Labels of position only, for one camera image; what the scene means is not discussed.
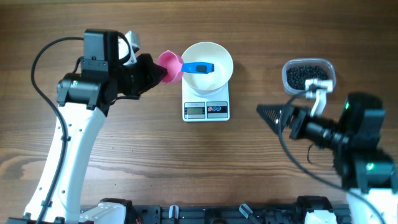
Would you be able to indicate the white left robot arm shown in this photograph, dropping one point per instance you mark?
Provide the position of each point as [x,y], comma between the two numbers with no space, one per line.
[110,69]

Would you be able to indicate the pink scoop blue handle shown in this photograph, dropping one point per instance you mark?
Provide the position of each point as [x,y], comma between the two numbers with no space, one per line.
[176,67]

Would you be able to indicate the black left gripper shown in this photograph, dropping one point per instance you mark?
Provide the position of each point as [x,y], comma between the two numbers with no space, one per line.
[144,73]

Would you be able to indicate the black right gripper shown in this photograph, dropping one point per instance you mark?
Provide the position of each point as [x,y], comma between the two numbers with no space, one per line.
[296,122]

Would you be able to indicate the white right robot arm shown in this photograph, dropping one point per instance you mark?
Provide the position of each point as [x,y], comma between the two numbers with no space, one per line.
[368,174]

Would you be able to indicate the white digital kitchen scale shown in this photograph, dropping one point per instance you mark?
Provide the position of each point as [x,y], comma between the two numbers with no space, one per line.
[206,106]

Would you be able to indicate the cream white bowl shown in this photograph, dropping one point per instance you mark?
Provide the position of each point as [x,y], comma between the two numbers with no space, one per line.
[212,53]

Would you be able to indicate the black beans in container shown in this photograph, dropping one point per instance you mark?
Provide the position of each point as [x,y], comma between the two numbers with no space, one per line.
[296,76]

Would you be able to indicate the clear plastic bean container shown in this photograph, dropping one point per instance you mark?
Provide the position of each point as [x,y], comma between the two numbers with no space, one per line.
[323,63]

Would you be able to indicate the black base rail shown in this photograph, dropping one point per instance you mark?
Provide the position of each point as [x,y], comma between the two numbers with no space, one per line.
[307,209]

